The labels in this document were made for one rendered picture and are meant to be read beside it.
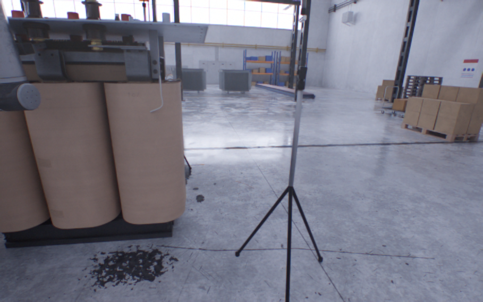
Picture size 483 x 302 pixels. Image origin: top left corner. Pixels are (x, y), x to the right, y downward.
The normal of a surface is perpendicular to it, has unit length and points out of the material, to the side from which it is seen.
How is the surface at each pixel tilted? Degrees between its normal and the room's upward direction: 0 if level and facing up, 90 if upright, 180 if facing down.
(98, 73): 90
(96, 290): 0
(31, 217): 90
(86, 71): 90
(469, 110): 90
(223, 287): 0
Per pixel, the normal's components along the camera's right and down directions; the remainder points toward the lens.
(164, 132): 0.58, 0.27
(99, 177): 0.79, 0.22
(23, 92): 0.99, -0.04
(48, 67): 0.18, 0.31
